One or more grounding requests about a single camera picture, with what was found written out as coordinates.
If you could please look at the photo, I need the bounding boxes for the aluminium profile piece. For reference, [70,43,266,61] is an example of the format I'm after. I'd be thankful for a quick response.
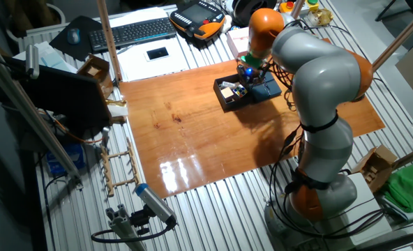
[105,204,148,251]

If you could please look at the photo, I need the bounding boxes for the yellow emergency stop box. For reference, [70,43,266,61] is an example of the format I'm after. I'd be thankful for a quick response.
[278,1,297,15]

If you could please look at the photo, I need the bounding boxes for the black mouse pad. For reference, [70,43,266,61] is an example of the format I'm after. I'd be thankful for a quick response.
[48,15,105,62]

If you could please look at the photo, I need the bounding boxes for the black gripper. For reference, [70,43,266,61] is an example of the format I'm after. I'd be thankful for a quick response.
[236,63,267,94]

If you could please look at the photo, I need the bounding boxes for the black monitor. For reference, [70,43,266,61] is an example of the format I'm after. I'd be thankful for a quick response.
[0,57,113,139]

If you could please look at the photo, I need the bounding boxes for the open cardboard box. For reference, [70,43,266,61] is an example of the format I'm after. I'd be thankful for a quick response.
[351,144,399,195]
[76,54,115,100]

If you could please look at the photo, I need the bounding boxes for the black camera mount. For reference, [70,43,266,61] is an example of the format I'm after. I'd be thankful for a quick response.
[129,205,155,236]

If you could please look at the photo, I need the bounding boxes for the colourful puzzle cube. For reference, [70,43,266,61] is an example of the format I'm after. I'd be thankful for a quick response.
[232,85,248,98]

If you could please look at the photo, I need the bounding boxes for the black keyboard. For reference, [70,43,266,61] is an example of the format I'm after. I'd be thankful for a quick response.
[88,17,178,54]

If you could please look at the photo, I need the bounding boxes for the white round bin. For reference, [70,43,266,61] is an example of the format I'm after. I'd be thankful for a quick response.
[4,2,67,45]

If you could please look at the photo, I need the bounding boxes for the black gift box lid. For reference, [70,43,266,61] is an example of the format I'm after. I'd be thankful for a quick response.
[250,71,283,104]

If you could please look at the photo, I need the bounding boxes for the silver metal cylinder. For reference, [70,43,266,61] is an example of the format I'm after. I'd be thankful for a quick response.
[100,125,112,149]

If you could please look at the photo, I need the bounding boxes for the white smartphone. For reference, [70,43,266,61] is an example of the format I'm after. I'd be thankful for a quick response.
[144,46,171,62]

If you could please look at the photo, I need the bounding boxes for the white base box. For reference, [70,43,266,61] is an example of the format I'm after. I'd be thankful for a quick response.
[314,172,394,247]

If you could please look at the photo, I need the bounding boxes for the golden glass ornament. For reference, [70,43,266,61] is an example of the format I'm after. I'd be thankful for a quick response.
[307,7,335,27]

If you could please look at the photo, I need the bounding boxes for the wooden frame post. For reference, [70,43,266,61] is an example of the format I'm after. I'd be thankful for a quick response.
[292,0,306,20]
[96,0,123,84]
[372,1,413,73]

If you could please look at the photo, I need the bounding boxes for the blue computer mouse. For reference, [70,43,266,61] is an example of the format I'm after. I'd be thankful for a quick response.
[66,27,81,45]

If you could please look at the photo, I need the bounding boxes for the silver camera blue cap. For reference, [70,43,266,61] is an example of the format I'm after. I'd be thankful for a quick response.
[135,183,179,229]

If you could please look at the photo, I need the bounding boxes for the black gift box base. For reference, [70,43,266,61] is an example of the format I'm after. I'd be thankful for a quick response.
[213,73,255,112]

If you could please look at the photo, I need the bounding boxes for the aluminium frame beam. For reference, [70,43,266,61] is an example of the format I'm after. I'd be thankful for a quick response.
[0,48,84,189]

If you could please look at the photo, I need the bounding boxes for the black filament spool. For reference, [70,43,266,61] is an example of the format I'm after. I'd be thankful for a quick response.
[231,0,278,27]

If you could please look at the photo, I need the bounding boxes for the black camera cable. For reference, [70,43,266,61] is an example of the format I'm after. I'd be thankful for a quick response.
[90,222,174,244]

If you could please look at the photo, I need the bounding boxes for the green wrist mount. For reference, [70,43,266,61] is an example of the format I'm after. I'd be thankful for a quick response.
[241,52,265,70]

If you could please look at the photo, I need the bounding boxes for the blue packet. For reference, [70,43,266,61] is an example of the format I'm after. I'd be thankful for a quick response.
[45,142,87,177]

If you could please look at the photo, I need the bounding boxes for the black orange teach pendant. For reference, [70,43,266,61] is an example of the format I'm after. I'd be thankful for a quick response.
[169,0,227,41]

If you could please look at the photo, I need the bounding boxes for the white box gold ribbon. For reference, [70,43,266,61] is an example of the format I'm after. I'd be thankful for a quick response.
[105,98,130,126]

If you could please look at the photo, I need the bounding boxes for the white paper sheet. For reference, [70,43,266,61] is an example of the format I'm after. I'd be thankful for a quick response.
[117,36,192,83]

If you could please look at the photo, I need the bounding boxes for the green cloth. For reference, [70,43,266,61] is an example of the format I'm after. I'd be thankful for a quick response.
[380,158,413,213]

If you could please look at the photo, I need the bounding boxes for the wooden board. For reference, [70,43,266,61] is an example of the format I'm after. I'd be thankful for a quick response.
[118,37,386,199]

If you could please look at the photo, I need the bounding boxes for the light blue papers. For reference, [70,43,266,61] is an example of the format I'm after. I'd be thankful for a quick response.
[13,40,78,74]

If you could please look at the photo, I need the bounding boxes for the orange cable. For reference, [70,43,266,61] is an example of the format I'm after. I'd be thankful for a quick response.
[47,109,105,144]

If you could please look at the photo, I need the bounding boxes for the pink gift box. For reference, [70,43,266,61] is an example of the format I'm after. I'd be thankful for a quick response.
[226,26,251,59]

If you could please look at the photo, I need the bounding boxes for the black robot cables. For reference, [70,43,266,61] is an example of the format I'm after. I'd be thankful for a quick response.
[262,59,396,241]

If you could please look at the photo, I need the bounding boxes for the wooden rack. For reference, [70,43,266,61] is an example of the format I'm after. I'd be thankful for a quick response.
[100,137,141,198]

